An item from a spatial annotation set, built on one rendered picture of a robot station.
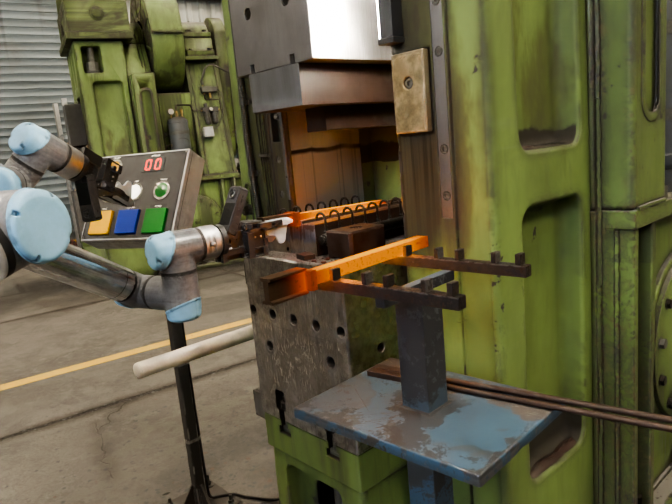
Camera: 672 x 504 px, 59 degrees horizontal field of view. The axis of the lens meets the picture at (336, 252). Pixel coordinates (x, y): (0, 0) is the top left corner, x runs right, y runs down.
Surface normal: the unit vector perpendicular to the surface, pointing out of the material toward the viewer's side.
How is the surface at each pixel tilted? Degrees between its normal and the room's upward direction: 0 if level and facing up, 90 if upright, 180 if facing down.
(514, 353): 90
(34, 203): 88
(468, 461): 0
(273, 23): 90
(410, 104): 90
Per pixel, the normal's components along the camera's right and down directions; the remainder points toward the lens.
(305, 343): -0.74, 0.19
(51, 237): 0.93, -0.05
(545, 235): 0.67, 0.07
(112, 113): 0.46, 0.11
